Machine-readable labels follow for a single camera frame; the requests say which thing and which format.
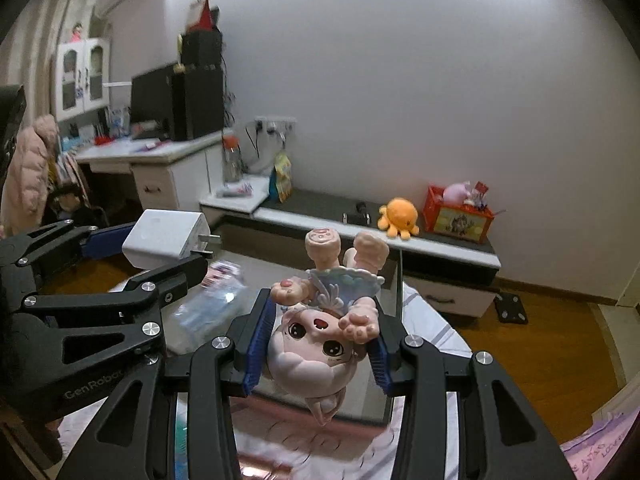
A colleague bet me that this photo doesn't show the yellow blue snack bag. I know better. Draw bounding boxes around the yellow blue snack bag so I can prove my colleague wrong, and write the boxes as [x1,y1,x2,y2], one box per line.
[269,152,294,204]

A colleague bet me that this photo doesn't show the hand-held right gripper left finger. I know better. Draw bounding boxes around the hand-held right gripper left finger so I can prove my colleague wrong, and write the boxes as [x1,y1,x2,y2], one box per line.
[56,287,276,480]

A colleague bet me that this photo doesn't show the red printed crate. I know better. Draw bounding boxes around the red printed crate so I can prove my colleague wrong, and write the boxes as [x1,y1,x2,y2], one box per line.
[424,185,495,245]

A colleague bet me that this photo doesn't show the white striped quilt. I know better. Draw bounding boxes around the white striped quilt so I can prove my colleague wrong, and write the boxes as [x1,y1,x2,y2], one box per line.
[55,255,476,480]

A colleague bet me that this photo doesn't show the low black white bench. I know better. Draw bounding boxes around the low black white bench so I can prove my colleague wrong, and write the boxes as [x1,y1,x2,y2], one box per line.
[250,185,501,319]

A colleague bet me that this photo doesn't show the white charger plug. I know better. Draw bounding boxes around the white charger plug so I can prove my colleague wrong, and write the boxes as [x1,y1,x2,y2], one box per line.
[122,209,222,270]

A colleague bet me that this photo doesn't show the small black device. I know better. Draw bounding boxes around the small black device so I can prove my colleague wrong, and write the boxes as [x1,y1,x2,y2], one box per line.
[342,201,372,226]

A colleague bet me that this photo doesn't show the black floor scale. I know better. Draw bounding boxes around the black floor scale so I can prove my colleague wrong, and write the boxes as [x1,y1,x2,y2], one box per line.
[494,292,529,326]

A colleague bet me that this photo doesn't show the black power cables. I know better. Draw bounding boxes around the black power cables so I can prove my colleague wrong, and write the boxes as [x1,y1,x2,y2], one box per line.
[244,124,289,162]

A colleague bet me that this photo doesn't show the red-capped water bottle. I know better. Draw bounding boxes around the red-capped water bottle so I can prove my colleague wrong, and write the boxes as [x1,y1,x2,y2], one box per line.
[222,135,244,184]

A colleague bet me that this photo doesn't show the pink packet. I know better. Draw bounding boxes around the pink packet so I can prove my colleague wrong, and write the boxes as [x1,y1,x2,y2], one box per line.
[216,182,254,199]

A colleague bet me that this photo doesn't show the white wall power strip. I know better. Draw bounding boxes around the white wall power strip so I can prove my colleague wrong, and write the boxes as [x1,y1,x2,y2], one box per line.
[254,116,297,134]

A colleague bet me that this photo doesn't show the pink plush pig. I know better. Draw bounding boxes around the pink plush pig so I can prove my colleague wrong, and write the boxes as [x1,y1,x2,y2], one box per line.
[442,181,474,207]

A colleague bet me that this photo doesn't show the pink down jacket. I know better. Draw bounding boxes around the pink down jacket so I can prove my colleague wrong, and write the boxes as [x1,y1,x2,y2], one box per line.
[0,114,60,237]

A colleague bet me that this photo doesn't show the white desk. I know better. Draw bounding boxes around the white desk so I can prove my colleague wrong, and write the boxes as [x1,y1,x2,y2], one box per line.
[75,130,236,212]

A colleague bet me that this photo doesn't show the red box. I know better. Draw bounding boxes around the red box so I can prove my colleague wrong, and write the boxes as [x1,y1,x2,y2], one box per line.
[187,0,220,33]

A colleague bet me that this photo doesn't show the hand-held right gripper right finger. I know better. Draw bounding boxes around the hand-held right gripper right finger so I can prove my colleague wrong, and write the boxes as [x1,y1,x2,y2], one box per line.
[367,305,578,480]

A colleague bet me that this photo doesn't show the black speaker box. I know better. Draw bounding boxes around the black speaker box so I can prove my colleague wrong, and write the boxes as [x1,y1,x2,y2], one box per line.
[180,30,222,69]

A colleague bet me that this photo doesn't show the orange octopus plush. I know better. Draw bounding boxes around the orange octopus plush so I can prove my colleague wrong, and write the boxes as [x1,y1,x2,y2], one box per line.
[377,197,420,239]

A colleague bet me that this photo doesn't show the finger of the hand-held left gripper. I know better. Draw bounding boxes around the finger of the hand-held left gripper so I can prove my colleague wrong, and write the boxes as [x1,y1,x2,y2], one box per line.
[25,255,211,367]
[0,220,133,296]

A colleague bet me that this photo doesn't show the clear plastic swab box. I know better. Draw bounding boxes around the clear plastic swab box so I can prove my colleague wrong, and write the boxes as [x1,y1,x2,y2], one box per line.
[170,280,257,356]

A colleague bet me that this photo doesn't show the pink doll figurine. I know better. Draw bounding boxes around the pink doll figurine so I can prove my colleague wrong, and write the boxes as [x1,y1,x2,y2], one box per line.
[264,227,392,423]

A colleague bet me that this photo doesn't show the black computer monitor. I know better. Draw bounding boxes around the black computer monitor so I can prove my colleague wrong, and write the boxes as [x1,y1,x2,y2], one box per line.
[130,65,176,139]

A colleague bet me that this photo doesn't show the black computer tower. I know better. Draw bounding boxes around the black computer tower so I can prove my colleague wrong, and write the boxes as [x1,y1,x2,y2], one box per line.
[170,67,224,142]

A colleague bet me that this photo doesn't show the blue white boxes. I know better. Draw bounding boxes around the blue white boxes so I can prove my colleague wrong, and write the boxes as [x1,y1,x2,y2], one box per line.
[107,105,132,136]

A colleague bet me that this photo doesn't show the white glass-door cabinet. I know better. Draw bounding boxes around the white glass-door cabinet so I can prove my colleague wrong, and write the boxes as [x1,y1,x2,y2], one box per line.
[53,37,111,121]

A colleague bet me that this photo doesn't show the pink printed blanket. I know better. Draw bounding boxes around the pink printed blanket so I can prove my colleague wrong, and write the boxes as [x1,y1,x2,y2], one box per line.
[560,400,640,480]

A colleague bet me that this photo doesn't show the beige curtain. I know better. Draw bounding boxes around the beige curtain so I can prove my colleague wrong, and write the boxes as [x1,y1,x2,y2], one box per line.
[10,0,97,126]

